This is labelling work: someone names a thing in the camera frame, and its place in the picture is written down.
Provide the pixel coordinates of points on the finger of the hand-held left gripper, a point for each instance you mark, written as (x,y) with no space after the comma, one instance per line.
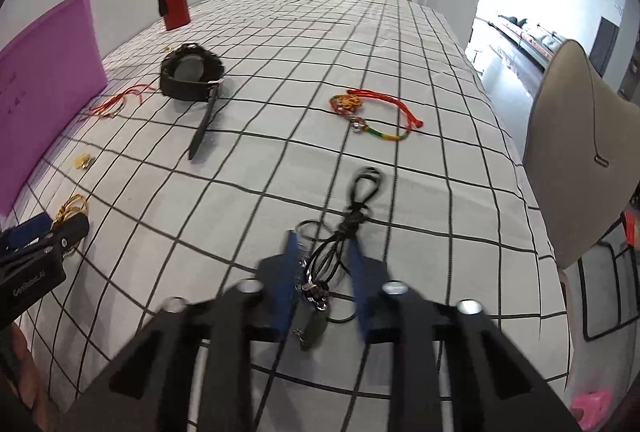
(70,232)
(27,232)

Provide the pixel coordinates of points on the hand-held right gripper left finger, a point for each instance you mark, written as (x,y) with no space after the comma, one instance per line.
(285,284)

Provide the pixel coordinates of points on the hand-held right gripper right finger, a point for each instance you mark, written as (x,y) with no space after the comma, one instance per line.
(365,294)

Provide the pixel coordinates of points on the pink plastic basin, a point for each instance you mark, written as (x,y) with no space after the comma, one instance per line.
(45,86)

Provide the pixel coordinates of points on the person's left hand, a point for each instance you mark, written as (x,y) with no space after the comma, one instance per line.
(20,369)

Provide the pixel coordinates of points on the yellow flower pendant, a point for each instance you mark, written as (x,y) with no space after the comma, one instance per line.
(82,160)

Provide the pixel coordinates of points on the black wrist watch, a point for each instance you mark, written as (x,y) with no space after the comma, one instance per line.
(187,74)

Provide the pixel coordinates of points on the white checkered tablecloth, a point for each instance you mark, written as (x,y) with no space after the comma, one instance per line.
(300,36)

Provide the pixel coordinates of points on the beige chair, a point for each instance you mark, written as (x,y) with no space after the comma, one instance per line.
(570,151)

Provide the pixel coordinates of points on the pink plastic object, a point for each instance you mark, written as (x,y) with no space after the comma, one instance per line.
(592,404)

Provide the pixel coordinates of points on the dark cabinet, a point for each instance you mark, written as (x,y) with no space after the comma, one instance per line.
(606,46)

